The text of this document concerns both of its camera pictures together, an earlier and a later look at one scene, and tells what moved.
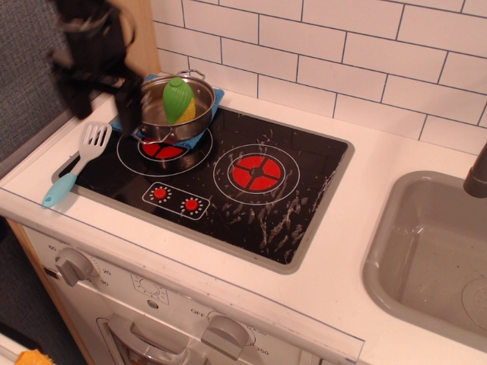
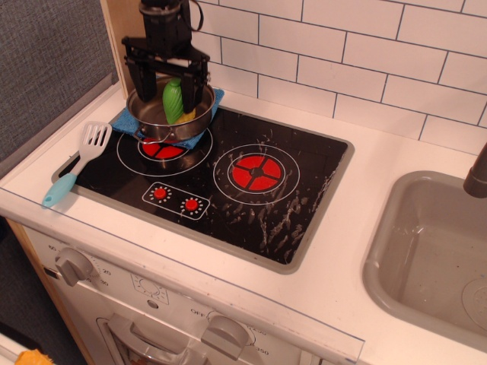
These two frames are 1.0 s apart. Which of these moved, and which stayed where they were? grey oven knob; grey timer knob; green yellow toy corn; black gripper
Moved: black gripper
Stayed: grey timer knob; green yellow toy corn; grey oven knob
